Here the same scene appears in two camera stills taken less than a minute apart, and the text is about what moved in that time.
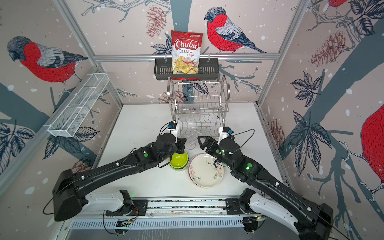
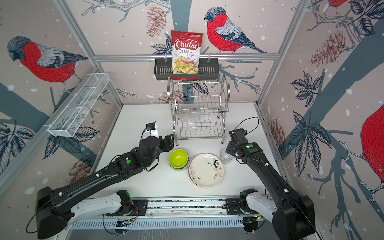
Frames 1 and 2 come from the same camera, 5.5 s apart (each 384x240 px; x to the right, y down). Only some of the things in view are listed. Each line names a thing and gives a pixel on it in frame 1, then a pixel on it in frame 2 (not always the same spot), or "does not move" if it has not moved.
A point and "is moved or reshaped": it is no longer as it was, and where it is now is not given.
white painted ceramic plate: [203, 173] does not move
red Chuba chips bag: [186, 49] does not move
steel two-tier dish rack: [199, 107] does not move
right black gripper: [213, 144] -> [228, 149]
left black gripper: [181, 142] -> [168, 146]
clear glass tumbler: [190, 143] is moved or reshaped
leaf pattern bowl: [181, 168] does not move
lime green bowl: [178, 160] does not move
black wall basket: [207, 70] does not move
